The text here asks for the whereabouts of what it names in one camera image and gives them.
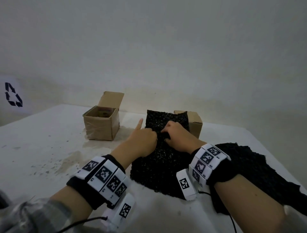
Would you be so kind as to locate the person's left hand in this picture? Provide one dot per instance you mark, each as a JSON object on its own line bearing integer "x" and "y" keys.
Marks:
{"x": 141, "y": 144}

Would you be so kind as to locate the person's right hand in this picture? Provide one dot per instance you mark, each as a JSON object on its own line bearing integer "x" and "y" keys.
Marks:
{"x": 182, "y": 140}

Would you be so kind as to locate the paper box with white lid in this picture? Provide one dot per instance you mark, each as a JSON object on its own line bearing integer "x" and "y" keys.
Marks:
{"x": 195, "y": 124}

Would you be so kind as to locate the black bubble wrap piece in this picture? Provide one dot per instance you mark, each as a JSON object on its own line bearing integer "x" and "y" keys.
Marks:
{"x": 158, "y": 170}

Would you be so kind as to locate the paper box with tall flap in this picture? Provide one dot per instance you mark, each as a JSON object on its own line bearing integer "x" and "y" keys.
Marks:
{"x": 100, "y": 127}

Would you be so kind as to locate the pile of black bubble wrap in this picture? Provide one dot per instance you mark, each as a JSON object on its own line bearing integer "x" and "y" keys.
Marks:
{"x": 259, "y": 172}

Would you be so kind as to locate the person's right forearm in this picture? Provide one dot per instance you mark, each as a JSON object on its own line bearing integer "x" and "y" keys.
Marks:
{"x": 251, "y": 206}

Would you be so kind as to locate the person's left forearm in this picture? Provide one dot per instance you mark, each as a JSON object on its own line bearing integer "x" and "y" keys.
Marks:
{"x": 62, "y": 206}

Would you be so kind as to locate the left wrist marker band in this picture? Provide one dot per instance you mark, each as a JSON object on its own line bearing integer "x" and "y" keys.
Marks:
{"x": 103, "y": 175}

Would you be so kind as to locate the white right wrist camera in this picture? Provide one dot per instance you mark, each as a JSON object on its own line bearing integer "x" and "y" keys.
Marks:
{"x": 185, "y": 184}

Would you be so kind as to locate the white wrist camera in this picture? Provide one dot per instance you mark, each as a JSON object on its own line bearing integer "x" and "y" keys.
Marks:
{"x": 185, "y": 184}
{"x": 122, "y": 211}

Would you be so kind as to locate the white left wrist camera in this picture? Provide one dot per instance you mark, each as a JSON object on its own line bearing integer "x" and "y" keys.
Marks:
{"x": 122, "y": 211}

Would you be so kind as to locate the black and white wall marker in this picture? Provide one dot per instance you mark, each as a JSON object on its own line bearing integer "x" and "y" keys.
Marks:
{"x": 13, "y": 96}

